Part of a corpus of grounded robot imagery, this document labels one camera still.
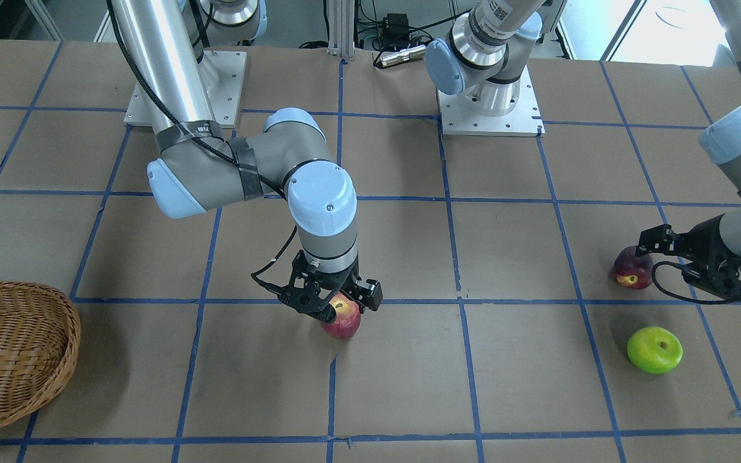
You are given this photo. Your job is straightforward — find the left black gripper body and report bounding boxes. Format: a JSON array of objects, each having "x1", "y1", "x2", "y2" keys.
[{"x1": 636, "y1": 215, "x2": 741, "y2": 302}]

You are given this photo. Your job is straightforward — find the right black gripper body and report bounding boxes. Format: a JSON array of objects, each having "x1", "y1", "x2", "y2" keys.
[{"x1": 277, "y1": 250, "x2": 383, "y2": 316}]

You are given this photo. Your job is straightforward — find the red yellow apple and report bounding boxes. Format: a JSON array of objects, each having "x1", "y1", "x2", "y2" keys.
[{"x1": 320, "y1": 292, "x2": 361, "y2": 339}]

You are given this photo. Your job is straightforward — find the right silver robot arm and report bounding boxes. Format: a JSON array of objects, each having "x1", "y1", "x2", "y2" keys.
[{"x1": 106, "y1": 1, "x2": 383, "y2": 323}]

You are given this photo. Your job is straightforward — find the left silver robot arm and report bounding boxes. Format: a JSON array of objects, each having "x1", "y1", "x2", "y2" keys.
[{"x1": 425, "y1": 1, "x2": 741, "y2": 305}]

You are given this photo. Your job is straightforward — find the woven wicker basket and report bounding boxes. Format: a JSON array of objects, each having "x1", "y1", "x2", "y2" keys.
[{"x1": 0, "y1": 280, "x2": 82, "y2": 428}]

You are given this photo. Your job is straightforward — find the dark red apple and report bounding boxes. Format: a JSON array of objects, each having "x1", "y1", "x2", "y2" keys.
[{"x1": 612, "y1": 246, "x2": 655, "y2": 290}]

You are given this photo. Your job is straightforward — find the green apple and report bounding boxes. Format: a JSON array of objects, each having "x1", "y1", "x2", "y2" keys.
[{"x1": 626, "y1": 326, "x2": 683, "y2": 374}]

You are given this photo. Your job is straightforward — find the silver metal cylinder connector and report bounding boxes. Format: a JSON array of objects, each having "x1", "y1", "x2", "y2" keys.
[{"x1": 373, "y1": 44, "x2": 426, "y2": 69}]

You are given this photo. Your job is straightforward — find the black power adapter box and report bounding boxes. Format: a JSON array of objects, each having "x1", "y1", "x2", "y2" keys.
[{"x1": 382, "y1": 13, "x2": 410, "y2": 42}]

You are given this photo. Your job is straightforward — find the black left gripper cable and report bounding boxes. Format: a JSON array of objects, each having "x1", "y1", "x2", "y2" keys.
[{"x1": 651, "y1": 257, "x2": 741, "y2": 305}]

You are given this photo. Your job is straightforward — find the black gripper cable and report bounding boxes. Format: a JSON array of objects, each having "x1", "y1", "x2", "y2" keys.
[
  {"x1": 651, "y1": 257, "x2": 741, "y2": 305},
  {"x1": 105, "y1": 0, "x2": 299, "y2": 295}
]

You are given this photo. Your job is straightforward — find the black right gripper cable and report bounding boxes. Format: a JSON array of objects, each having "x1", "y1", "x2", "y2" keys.
[{"x1": 105, "y1": 0, "x2": 299, "y2": 295}]

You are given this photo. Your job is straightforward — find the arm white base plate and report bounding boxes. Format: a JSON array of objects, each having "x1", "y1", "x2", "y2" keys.
[
  {"x1": 124, "y1": 50, "x2": 247, "y2": 129},
  {"x1": 436, "y1": 67, "x2": 545, "y2": 137}
]

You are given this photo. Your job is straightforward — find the aluminium frame post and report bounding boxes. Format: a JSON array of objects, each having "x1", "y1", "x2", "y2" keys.
[{"x1": 325, "y1": 1, "x2": 356, "y2": 62}]

